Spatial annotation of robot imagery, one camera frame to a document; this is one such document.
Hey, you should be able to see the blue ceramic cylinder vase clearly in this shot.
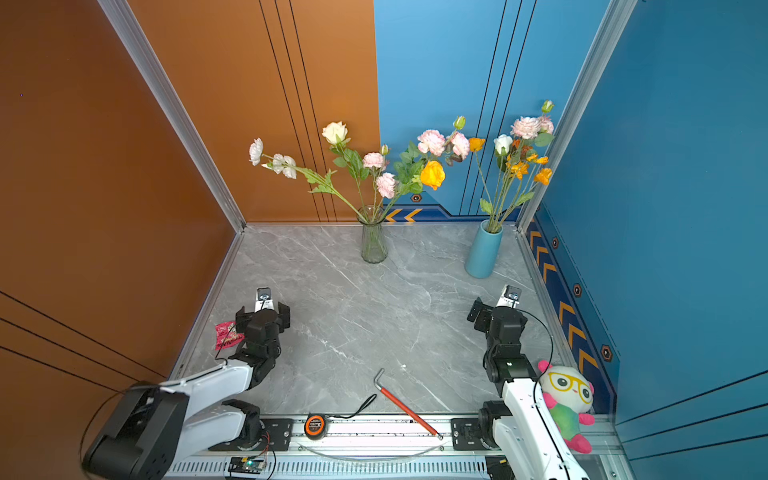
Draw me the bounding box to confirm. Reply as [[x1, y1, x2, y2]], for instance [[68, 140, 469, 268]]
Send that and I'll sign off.
[[465, 220, 503, 279]]

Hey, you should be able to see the clear ribbed glass vase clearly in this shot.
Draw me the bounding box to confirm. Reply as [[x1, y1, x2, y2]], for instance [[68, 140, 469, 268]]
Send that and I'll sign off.
[[360, 205, 388, 264]]

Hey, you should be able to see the yellow poppy flower bunch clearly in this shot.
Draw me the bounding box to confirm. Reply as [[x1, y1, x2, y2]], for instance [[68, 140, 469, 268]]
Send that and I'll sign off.
[[489, 147, 553, 227]]

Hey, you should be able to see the white ranunculus flower stem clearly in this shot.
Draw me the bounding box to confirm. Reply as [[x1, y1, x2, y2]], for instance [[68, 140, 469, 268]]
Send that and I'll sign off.
[[248, 138, 365, 222]]

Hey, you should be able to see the orange gerbera flower stem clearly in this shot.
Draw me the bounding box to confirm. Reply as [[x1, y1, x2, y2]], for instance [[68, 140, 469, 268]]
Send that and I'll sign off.
[[502, 139, 531, 222]]

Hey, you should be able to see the pink ranunculus flower stem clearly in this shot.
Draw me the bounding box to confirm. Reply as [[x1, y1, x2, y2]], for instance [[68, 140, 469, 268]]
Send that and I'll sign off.
[[363, 145, 397, 223]]

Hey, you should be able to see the pink rose spray stem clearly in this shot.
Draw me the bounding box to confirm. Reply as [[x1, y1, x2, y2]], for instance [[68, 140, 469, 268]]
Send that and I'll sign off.
[[395, 115, 472, 202]]

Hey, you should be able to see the white rose flower stem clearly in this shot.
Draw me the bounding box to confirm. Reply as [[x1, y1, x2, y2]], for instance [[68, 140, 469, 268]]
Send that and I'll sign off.
[[489, 134, 514, 233]]

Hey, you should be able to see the pink peony flower stem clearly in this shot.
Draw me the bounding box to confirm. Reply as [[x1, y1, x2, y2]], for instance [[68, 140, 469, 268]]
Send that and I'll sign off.
[[497, 100, 556, 232]]

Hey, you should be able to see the cream rose flower stem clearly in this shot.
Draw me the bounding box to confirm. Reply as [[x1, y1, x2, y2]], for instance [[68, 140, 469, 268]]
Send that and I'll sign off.
[[321, 122, 371, 223]]

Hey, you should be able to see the yellow orange rose stem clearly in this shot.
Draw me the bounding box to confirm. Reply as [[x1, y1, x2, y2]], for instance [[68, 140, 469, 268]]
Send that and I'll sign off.
[[383, 159, 446, 217]]

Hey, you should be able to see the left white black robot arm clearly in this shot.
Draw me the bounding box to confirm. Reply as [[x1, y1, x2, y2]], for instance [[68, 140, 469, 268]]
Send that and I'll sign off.
[[80, 296, 291, 479]]

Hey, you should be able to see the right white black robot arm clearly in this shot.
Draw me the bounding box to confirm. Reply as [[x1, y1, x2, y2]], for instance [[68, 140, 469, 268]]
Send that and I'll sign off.
[[467, 296, 589, 479]]

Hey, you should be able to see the pink candy wrapper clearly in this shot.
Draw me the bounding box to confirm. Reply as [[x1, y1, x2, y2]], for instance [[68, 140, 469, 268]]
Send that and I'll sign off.
[[215, 321, 244, 351]]

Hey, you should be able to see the panda plush toy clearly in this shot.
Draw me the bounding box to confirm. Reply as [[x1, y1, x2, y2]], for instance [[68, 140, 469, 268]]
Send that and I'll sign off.
[[537, 360, 595, 454]]

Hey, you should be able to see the orange black tape measure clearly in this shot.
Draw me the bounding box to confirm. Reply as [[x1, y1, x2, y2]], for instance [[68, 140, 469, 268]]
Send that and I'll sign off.
[[304, 414, 328, 441]]

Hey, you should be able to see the green circuit board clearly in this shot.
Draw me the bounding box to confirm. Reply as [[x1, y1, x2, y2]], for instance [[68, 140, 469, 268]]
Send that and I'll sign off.
[[227, 456, 268, 478]]

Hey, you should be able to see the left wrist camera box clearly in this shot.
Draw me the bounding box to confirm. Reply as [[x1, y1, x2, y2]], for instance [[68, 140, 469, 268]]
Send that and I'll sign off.
[[254, 287, 275, 312]]

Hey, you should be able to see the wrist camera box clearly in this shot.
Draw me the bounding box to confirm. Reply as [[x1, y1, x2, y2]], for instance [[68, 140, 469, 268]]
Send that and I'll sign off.
[[254, 287, 275, 312], [496, 285, 522, 309]]

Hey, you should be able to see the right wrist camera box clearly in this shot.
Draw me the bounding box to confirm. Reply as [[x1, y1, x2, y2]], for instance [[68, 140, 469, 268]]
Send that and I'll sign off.
[[496, 285, 522, 309]]

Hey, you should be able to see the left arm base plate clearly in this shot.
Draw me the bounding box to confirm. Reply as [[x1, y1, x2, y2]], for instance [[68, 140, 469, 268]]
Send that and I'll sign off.
[[209, 418, 294, 452]]

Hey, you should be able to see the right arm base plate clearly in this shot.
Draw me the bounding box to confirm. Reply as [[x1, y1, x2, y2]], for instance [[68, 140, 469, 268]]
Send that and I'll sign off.
[[450, 417, 498, 451]]

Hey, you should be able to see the red handled hammer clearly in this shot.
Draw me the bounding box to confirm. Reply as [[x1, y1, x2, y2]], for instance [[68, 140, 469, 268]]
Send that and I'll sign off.
[[373, 368, 443, 440]]

